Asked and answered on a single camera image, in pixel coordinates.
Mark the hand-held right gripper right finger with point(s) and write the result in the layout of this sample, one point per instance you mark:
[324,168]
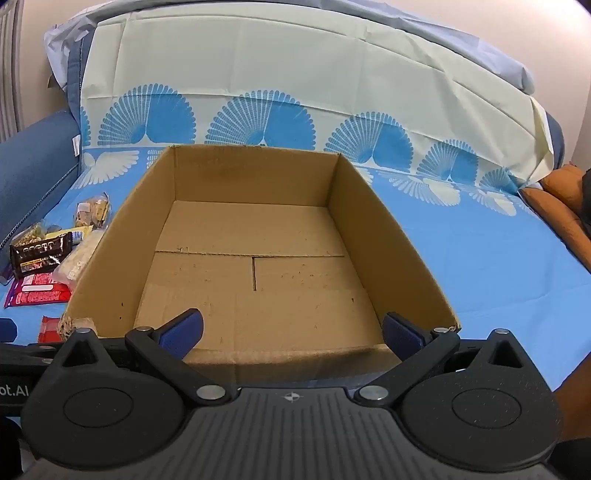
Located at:
[402,337]

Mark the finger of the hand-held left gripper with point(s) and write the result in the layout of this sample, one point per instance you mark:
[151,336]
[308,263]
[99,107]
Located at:
[7,332]

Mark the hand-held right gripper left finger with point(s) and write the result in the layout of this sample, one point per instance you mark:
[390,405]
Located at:
[182,331]

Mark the small red yellow packet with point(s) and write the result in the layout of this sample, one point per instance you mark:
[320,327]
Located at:
[48,327]

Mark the red snack packet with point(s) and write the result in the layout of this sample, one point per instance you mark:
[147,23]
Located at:
[41,290]

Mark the cardboard box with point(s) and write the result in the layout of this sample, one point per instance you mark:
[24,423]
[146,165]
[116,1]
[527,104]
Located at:
[254,240]

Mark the black snack packet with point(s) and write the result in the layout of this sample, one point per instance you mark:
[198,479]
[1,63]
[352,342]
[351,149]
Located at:
[39,254]

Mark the cream snack packet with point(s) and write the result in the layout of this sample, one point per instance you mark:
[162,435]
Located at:
[76,263]

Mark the blue fan-print bed sheet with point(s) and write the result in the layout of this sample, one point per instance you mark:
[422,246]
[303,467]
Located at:
[485,258]

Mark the yellow snack packet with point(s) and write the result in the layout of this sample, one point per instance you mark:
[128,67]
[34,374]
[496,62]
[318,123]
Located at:
[85,233]

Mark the clear cracker packet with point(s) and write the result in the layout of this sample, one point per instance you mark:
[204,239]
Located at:
[92,210]

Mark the orange cushion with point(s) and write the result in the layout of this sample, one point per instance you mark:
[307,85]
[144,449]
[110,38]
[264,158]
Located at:
[561,207]

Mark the grey curtain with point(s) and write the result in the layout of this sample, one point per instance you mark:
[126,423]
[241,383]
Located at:
[10,69]

